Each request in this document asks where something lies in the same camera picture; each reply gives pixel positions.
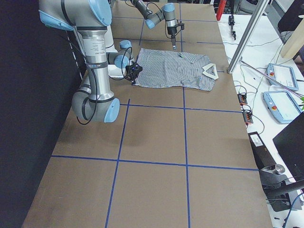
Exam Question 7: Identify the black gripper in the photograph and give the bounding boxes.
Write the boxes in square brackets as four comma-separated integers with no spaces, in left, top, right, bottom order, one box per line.
[167,26,177,50]
[125,62,143,80]

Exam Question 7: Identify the striped polo shirt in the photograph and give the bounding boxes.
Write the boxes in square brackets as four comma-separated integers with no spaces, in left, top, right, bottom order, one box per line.
[135,48,219,91]

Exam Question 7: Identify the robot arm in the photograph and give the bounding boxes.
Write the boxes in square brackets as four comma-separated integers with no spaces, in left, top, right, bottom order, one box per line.
[131,0,179,50]
[39,0,143,125]

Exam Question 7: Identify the red cylinder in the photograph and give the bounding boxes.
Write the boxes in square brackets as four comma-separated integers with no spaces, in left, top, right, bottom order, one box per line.
[216,0,227,21]

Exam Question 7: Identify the orange connector block one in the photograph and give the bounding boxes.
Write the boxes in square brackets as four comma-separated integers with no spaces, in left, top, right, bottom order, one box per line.
[237,93,247,105]

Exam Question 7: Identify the reacher grabber stick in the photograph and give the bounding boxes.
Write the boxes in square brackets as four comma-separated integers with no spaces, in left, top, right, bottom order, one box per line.
[239,60,304,101]

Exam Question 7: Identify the orange connector block two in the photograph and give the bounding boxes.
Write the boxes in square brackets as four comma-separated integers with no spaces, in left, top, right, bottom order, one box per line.
[242,110,253,125]

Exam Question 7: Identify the upper teach pendant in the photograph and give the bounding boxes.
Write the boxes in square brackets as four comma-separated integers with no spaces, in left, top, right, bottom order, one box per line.
[267,63,299,91]

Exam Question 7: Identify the teach pendant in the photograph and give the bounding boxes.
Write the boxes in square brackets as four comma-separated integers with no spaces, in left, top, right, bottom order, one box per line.
[267,63,299,91]
[262,90,302,124]

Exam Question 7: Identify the lower teach pendant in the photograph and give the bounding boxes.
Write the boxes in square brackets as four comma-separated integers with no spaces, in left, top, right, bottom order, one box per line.
[262,90,302,124]

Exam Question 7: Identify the black box with label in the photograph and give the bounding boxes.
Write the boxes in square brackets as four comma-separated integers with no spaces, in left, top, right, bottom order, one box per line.
[248,132,276,170]

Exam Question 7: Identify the black monitor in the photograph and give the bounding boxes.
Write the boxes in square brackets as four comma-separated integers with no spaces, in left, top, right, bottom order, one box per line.
[273,113,304,181]

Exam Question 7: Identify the black clamp with knob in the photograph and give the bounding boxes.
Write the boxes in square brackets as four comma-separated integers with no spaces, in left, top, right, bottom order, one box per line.
[259,165,304,212]

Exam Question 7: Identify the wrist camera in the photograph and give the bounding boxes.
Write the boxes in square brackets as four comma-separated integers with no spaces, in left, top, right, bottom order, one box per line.
[177,21,185,30]

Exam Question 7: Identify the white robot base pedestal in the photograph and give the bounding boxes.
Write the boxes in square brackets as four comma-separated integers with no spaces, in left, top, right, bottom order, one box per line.
[100,26,136,83]

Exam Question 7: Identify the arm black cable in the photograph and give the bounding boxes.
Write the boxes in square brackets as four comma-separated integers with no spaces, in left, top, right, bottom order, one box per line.
[76,46,133,125]
[144,1,171,38]

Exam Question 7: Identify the aluminium frame post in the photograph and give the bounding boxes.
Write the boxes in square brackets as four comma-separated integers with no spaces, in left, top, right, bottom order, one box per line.
[228,0,269,74]

